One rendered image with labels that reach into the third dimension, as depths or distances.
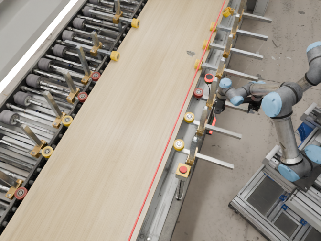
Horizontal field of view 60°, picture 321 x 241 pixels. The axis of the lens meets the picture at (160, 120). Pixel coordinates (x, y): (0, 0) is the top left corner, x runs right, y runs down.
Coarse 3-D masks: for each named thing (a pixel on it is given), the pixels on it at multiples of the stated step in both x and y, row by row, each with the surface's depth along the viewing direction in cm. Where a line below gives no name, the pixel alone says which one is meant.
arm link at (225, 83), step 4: (224, 80) 180; (228, 80) 180; (220, 84) 181; (224, 84) 179; (228, 84) 179; (220, 88) 183; (224, 88) 181; (228, 88) 179; (220, 92) 186; (224, 92) 181
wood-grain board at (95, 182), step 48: (192, 0) 285; (144, 48) 251; (192, 48) 250; (96, 96) 224; (144, 96) 223; (96, 144) 201; (144, 144) 200; (48, 192) 183; (96, 192) 183; (144, 192) 182; (0, 240) 168; (48, 240) 168; (96, 240) 167
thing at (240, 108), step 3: (204, 96) 227; (207, 96) 227; (201, 99) 229; (204, 99) 227; (207, 99) 226; (225, 102) 223; (228, 102) 223; (225, 105) 223; (228, 105) 222; (231, 105) 222; (231, 108) 224; (234, 108) 222; (237, 108) 221; (240, 108) 220; (243, 108) 220; (246, 108) 220; (243, 111) 222; (246, 111) 220
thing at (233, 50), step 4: (212, 44) 244; (216, 44) 243; (216, 48) 244; (220, 48) 243; (224, 48) 241; (232, 48) 241; (232, 52) 241; (236, 52) 240; (240, 52) 238; (244, 52) 238; (248, 52) 238; (248, 56) 239; (252, 56) 237; (256, 56) 236; (260, 56) 235
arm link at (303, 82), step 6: (318, 60) 155; (312, 66) 157; (318, 66) 155; (306, 72) 163; (312, 72) 157; (318, 72) 155; (306, 78) 161; (312, 78) 158; (318, 78) 157; (300, 84) 166; (306, 84) 163; (312, 84) 160
